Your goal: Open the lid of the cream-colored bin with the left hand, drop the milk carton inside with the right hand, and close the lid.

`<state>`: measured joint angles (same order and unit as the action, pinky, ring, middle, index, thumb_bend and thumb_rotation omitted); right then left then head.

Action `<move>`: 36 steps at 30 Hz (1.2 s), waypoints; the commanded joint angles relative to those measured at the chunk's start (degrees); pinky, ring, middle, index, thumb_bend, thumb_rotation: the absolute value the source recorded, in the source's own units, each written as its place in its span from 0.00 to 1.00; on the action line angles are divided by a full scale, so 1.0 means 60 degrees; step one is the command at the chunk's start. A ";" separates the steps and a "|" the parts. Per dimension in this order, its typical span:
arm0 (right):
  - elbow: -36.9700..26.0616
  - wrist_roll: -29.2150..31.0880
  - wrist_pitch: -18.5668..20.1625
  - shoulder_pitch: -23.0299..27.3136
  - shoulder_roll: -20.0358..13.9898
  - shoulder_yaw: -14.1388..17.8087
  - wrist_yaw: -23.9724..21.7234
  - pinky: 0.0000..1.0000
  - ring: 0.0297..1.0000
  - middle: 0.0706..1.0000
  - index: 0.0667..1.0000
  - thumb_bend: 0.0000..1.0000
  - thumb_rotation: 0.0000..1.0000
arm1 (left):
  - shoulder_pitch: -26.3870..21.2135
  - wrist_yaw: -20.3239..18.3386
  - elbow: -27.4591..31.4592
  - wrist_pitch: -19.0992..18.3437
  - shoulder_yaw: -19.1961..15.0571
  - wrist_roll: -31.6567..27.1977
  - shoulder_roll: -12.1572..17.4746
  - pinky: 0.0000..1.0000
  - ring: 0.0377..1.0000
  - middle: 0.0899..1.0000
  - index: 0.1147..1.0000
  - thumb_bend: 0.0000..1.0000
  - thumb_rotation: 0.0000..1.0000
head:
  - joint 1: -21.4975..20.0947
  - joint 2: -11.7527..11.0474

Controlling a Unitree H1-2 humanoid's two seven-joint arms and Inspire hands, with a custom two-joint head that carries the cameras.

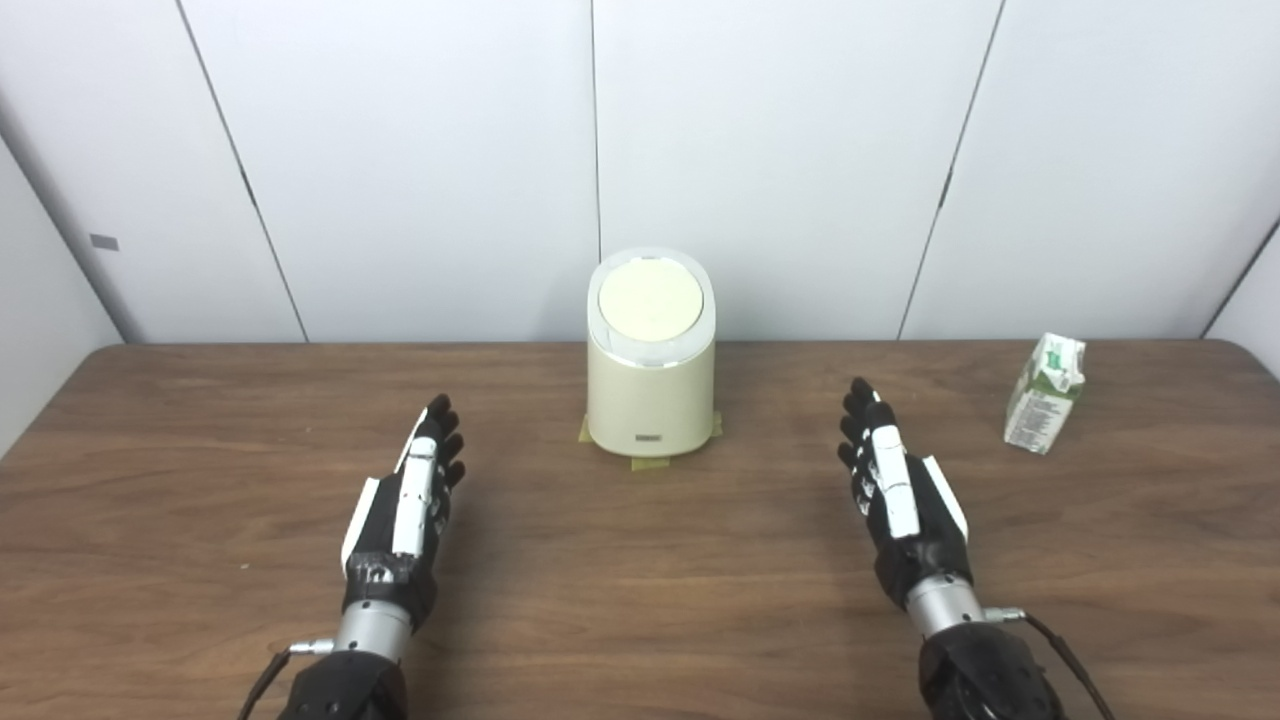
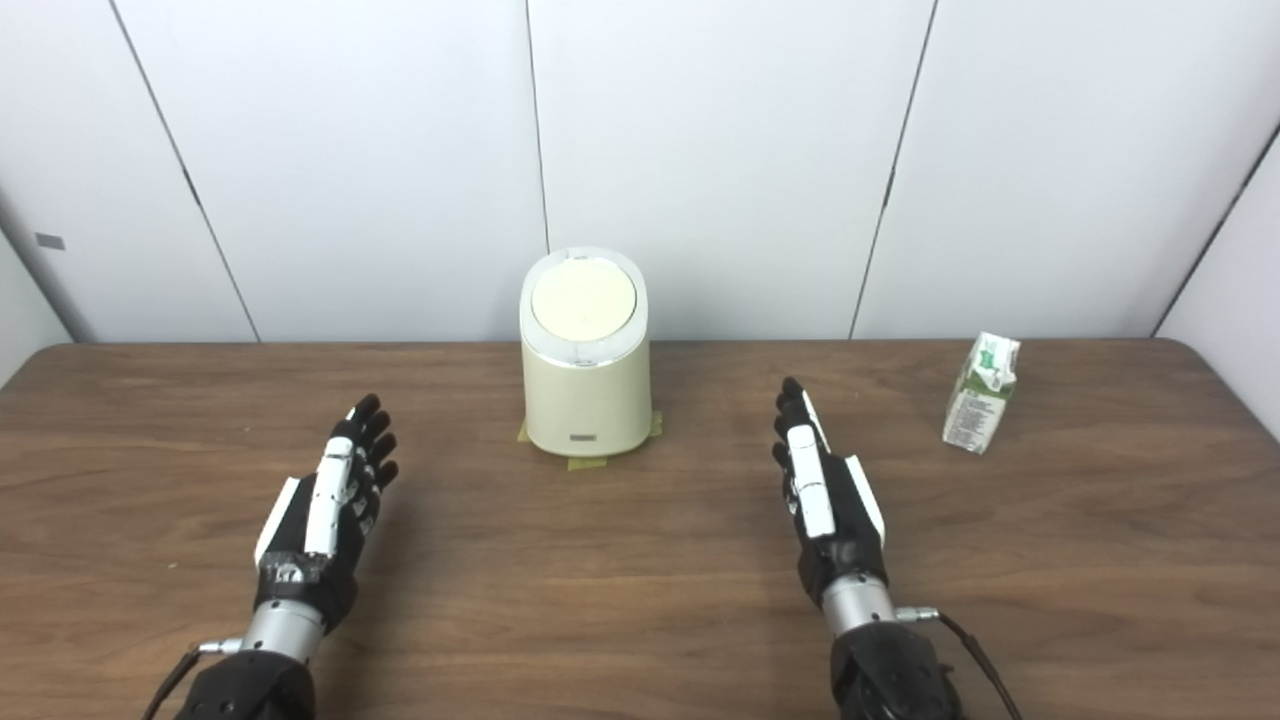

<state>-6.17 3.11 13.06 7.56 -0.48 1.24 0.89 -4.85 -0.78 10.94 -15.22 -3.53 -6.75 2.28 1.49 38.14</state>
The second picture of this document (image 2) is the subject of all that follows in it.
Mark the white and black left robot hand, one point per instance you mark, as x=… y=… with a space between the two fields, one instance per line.
x=322 y=500

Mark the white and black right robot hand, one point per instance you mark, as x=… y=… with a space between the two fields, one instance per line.
x=812 y=480

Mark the green and white milk carton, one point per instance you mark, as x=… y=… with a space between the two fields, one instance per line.
x=980 y=395

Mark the cream round bin lid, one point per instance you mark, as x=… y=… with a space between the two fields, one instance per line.
x=584 y=299

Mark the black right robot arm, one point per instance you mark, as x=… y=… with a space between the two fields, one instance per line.
x=890 y=670

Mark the cream-colored round bin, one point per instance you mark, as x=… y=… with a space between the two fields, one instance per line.
x=585 y=400

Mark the small grey wall sticker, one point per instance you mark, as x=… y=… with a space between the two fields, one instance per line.
x=50 y=241

